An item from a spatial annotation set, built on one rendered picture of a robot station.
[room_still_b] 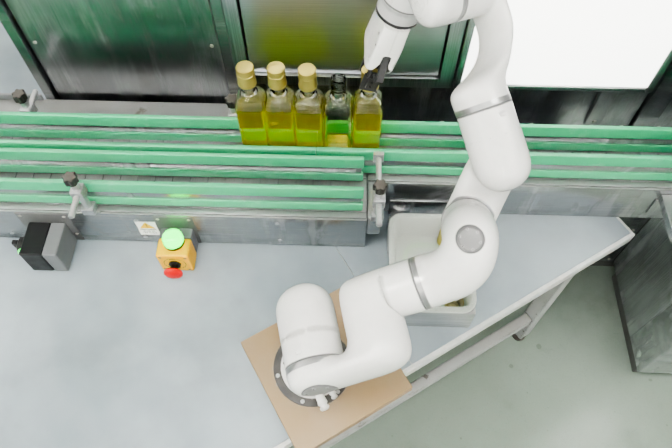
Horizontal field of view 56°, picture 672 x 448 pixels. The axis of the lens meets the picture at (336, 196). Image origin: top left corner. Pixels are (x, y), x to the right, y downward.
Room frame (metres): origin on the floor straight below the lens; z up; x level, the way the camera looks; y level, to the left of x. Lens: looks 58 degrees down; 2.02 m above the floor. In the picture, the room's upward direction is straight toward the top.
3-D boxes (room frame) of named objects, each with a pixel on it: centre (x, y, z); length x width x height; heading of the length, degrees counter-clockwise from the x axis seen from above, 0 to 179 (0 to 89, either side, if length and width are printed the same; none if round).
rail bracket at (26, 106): (0.90, 0.67, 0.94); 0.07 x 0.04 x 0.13; 178
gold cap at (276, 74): (0.80, 0.11, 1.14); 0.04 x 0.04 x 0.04
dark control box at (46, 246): (0.62, 0.63, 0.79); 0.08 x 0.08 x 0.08; 88
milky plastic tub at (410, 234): (0.57, -0.20, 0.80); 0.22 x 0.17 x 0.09; 178
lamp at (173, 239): (0.62, 0.35, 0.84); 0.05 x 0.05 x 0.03
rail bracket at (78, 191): (0.64, 0.52, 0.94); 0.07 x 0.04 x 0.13; 178
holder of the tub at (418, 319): (0.60, -0.20, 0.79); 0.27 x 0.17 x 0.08; 178
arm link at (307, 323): (0.36, 0.05, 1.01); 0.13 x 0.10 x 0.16; 11
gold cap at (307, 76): (0.80, 0.05, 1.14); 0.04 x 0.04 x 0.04
